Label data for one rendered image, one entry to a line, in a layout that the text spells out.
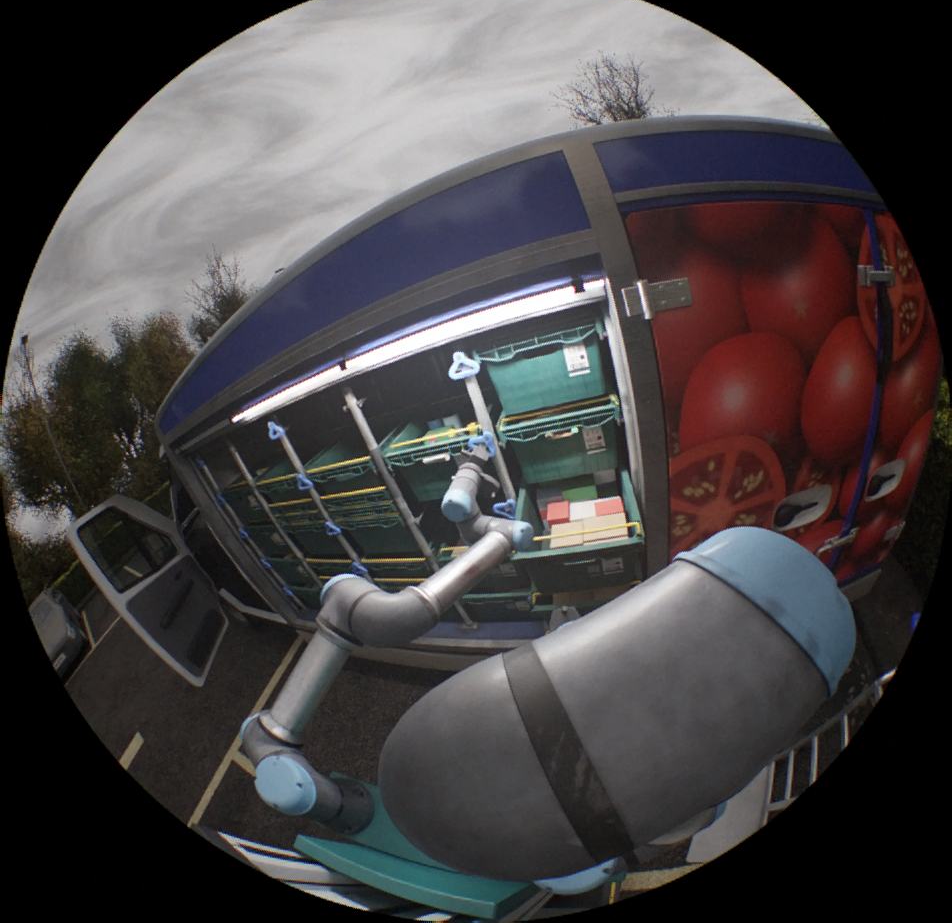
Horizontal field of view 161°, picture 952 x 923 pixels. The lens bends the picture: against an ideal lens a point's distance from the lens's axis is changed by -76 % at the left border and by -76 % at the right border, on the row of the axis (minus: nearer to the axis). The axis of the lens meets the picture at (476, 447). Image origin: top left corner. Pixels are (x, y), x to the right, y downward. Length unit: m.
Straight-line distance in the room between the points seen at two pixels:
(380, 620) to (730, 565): 0.57
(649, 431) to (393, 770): 0.91
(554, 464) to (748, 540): 1.04
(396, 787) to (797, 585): 0.17
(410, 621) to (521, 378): 0.75
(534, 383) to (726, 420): 0.59
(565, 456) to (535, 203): 0.78
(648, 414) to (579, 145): 0.70
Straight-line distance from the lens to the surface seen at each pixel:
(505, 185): 0.88
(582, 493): 1.29
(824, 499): 1.52
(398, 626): 0.64
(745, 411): 1.04
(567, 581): 1.15
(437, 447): 1.20
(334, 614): 0.72
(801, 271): 1.09
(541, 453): 1.15
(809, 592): 0.15
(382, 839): 0.87
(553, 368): 1.04
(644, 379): 0.90
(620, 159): 0.91
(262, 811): 3.13
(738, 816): 2.21
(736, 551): 0.16
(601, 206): 0.86
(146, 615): 3.27
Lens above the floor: 2.12
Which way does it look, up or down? 23 degrees down
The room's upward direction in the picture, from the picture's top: 20 degrees counter-clockwise
